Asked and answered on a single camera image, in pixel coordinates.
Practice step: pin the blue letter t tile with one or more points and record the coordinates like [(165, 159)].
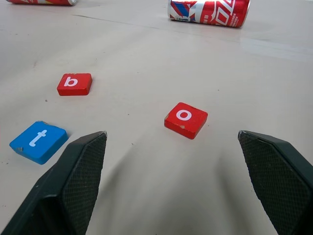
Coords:
[(39, 142)]

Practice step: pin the red letter b tile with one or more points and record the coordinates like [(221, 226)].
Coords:
[(74, 84)]

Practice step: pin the red letter o tile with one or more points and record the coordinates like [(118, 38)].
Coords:
[(185, 120)]

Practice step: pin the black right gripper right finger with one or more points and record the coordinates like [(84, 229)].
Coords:
[(278, 181)]

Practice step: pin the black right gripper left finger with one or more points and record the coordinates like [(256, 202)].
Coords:
[(73, 186)]

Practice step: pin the red white blue soda can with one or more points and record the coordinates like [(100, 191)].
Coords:
[(210, 11)]

